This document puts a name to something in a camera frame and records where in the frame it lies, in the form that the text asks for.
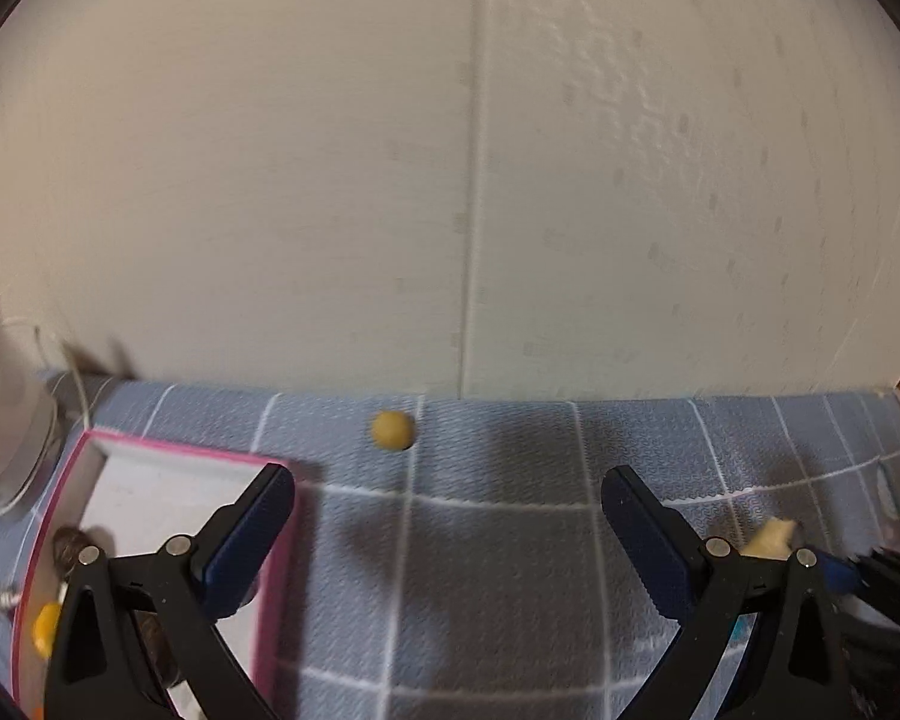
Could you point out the dark brown wrinkled fruit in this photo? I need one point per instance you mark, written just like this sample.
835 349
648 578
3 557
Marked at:
66 544

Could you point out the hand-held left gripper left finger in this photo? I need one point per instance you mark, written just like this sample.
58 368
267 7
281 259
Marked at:
247 540

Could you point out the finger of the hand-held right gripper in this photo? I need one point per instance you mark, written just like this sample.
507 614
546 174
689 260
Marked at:
885 581

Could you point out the brown kiwi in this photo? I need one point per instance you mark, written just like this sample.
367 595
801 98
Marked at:
157 652

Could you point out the pale yellow block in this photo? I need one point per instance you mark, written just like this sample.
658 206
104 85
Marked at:
769 540

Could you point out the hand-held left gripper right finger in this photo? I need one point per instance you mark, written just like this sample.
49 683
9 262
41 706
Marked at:
645 540

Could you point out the blue-grey printed tablecloth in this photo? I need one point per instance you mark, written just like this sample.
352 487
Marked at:
495 577

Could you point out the pink box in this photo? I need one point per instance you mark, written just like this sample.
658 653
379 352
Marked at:
157 480

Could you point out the orange-yellow round fruit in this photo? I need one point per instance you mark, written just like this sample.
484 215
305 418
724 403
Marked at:
45 626

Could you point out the small tan-yellow round fruit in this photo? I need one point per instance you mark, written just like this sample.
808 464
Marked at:
394 431

